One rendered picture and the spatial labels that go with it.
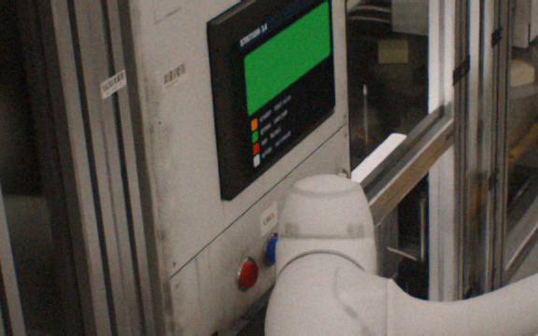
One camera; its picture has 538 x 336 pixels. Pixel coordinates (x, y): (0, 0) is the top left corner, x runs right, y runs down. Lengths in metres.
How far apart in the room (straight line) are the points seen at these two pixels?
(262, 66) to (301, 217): 0.16
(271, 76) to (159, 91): 0.18
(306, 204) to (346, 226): 0.05
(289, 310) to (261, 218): 0.25
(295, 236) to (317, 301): 0.14
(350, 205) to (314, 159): 0.23
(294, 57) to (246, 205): 0.17
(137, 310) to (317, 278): 0.18
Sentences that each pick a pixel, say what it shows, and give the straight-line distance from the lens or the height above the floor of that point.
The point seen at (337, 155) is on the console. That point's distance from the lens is 1.59.
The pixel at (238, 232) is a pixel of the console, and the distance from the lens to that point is 1.39.
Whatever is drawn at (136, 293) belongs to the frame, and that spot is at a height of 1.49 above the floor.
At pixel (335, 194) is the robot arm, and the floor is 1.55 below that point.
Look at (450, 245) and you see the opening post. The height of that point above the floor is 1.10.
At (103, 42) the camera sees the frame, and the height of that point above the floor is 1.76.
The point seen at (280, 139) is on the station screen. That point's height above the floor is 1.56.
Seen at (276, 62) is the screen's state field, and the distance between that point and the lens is 1.36.
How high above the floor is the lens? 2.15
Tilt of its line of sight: 26 degrees down
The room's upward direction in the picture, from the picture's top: 4 degrees counter-clockwise
